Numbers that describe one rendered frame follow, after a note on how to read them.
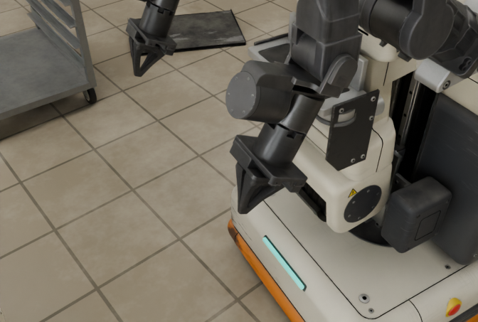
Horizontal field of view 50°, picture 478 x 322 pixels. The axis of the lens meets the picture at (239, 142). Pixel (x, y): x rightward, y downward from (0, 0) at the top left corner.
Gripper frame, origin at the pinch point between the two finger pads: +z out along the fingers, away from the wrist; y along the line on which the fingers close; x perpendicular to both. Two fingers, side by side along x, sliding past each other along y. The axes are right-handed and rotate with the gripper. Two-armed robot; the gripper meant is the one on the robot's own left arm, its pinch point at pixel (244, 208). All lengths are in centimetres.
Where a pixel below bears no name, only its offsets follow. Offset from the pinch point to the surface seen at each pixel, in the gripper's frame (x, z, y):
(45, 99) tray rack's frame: 20, 59, -144
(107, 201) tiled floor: 32, 70, -91
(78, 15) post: 24, 23, -146
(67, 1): 20, 19, -149
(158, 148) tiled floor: 56, 57, -109
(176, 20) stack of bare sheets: 102, 31, -208
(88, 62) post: 34, 41, -146
